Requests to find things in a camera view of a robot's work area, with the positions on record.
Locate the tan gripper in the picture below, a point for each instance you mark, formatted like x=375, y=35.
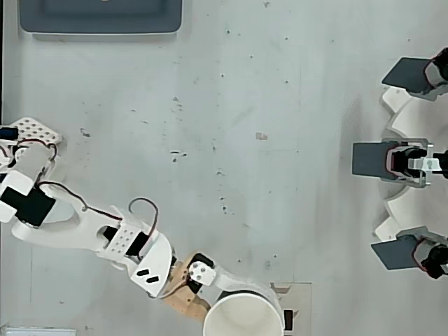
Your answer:
x=182, y=284

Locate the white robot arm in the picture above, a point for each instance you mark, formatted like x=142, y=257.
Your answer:
x=80, y=231

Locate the printed paper mat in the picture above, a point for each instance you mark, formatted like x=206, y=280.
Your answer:
x=301, y=308

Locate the dark grey flat plate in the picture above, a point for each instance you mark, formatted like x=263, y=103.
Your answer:
x=395, y=253
x=369, y=159
x=406, y=73

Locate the white gear-shaped stand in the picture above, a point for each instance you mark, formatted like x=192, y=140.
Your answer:
x=402, y=112

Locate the grey plastic tray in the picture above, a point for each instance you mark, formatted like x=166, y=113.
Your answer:
x=101, y=15

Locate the black motor module with bracket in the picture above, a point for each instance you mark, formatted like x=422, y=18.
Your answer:
x=413, y=162

